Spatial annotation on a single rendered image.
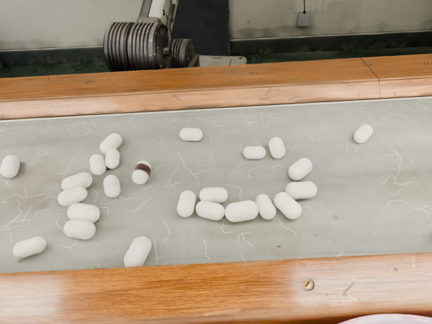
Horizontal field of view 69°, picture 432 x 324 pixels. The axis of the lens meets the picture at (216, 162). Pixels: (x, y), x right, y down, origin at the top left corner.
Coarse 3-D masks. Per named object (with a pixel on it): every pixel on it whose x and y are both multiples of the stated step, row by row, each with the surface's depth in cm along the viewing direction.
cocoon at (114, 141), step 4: (108, 136) 46; (112, 136) 46; (116, 136) 46; (120, 136) 47; (104, 140) 45; (108, 140) 45; (112, 140) 45; (116, 140) 46; (120, 140) 46; (100, 144) 45; (104, 144) 45; (108, 144) 45; (112, 144) 45; (116, 144) 46; (120, 144) 47; (100, 148) 45; (104, 148) 45; (108, 148) 45; (104, 152) 45
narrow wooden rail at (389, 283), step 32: (352, 256) 29; (384, 256) 29; (416, 256) 29; (0, 288) 29; (32, 288) 29; (64, 288) 28; (96, 288) 28; (128, 288) 28; (160, 288) 28; (192, 288) 28; (224, 288) 28; (256, 288) 28; (288, 288) 27; (320, 288) 27; (352, 288) 27; (384, 288) 27; (416, 288) 27; (0, 320) 27; (32, 320) 26; (64, 320) 26; (96, 320) 26; (128, 320) 26; (160, 320) 26; (192, 320) 26; (224, 320) 26; (256, 320) 26; (288, 320) 26; (320, 320) 26
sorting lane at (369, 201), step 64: (0, 128) 52; (64, 128) 52; (128, 128) 51; (256, 128) 49; (320, 128) 48; (384, 128) 48; (0, 192) 41; (128, 192) 40; (256, 192) 39; (320, 192) 39; (384, 192) 38; (0, 256) 34; (64, 256) 34; (192, 256) 33; (256, 256) 33; (320, 256) 32
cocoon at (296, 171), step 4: (300, 160) 40; (304, 160) 40; (308, 160) 40; (296, 164) 40; (300, 164) 40; (304, 164) 40; (308, 164) 40; (292, 168) 39; (296, 168) 39; (300, 168) 39; (304, 168) 39; (308, 168) 40; (288, 172) 40; (292, 172) 39; (296, 172) 39; (300, 172) 39; (304, 172) 39; (308, 172) 40; (292, 176) 39; (296, 176) 39; (300, 176) 39
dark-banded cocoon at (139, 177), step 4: (148, 164) 42; (136, 172) 40; (140, 172) 40; (144, 172) 40; (132, 176) 40; (136, 176) 40; (140, 176) 40; (144, 176) 40; (136, 180) 40; (140, 180) 40; (144, 180) 40
